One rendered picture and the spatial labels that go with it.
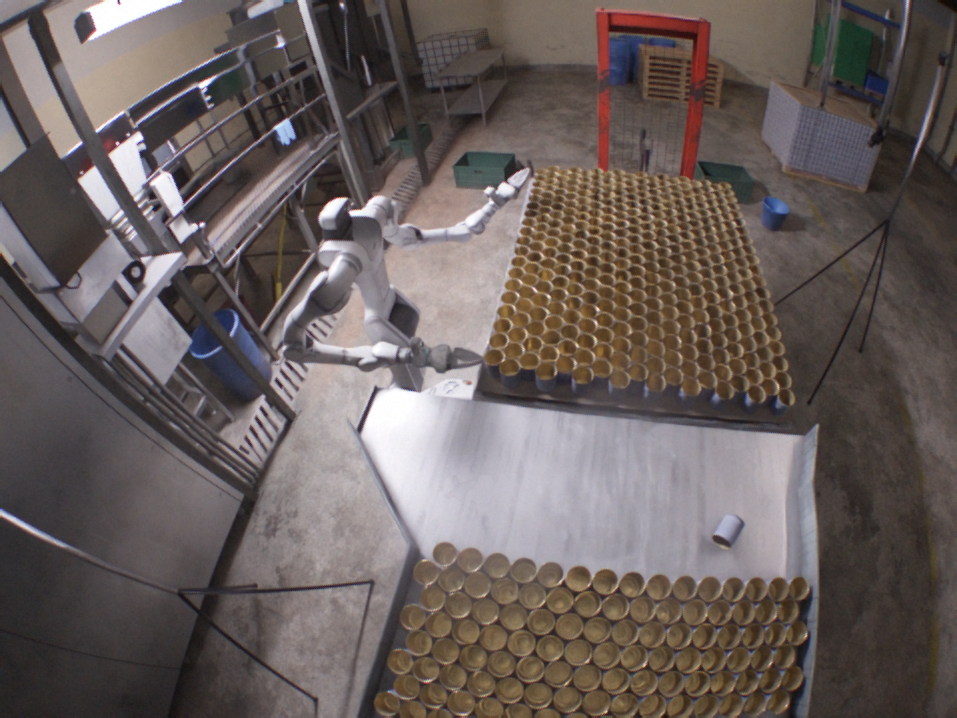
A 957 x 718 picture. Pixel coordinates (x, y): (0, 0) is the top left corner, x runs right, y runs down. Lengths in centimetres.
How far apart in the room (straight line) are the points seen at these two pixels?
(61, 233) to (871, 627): 427
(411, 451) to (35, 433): 161
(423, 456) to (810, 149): 588
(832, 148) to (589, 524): 586
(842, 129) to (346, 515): 671
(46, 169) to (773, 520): 264
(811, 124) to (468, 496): 579
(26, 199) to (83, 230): 28
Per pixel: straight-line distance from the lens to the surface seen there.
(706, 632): 125
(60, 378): 205
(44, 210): 176
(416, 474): 133
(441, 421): 139
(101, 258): 194
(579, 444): 131
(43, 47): 220
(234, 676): 292
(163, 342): 264
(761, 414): 153
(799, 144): 616
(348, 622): 249
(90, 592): 242
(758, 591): 131
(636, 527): 124
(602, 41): 228
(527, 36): 996
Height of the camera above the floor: 226
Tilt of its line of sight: 51 degrees down
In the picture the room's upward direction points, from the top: 13 degrees counter-clockwise
